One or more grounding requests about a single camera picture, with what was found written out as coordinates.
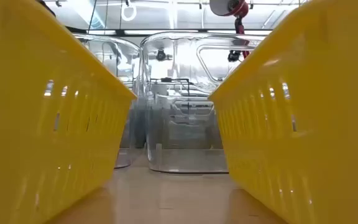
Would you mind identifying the clear plastic storage bin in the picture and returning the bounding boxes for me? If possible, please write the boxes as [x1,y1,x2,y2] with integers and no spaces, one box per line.
[139,30,267,174]
[73,33,144,169]

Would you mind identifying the red desk lamp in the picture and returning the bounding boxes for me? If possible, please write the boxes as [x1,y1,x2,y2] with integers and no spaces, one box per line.
[209,0,251,62]

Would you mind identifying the smoky grey plastic bin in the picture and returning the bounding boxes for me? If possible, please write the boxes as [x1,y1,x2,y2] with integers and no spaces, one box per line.
[155,93,219,152]

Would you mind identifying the yellow slotted plastic basket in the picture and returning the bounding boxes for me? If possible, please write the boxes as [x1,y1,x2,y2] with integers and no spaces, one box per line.
[208,0,358,224]
[0,0,138,224]

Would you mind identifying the white hanging ring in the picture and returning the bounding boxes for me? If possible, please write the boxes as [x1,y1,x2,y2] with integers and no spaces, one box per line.
[121,2,137,22]

